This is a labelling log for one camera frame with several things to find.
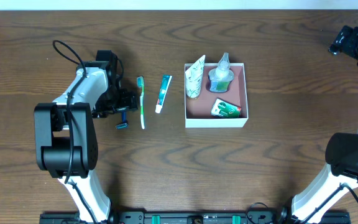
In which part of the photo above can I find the teal toothpaste tube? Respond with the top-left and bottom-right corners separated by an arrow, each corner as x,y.
155,75 -> 173,114

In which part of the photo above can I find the blue disposable razor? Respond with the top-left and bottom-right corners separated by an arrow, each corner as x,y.
116,112 -> 128,129

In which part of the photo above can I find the white cream shampoo tube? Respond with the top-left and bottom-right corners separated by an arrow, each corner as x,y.
185,55 -> 206,99

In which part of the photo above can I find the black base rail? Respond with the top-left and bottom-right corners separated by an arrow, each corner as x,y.
39,210 -> 351,224

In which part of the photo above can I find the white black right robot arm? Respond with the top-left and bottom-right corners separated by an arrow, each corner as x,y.
276,26 -> 358,223

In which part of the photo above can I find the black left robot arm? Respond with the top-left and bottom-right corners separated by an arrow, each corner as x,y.
34,50 -> 137,223

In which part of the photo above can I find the white box pink interior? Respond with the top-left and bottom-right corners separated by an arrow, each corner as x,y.
185,63 -> 249,128

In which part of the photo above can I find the green Dettol soap bar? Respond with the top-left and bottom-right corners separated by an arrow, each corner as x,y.
211,98 -> 242,118

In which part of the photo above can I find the green white toothbrush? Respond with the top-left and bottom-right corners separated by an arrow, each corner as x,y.
137,76 -> 145,129

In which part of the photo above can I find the clear pump soap bottle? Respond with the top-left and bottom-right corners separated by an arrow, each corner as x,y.
208,52 -> 234,93

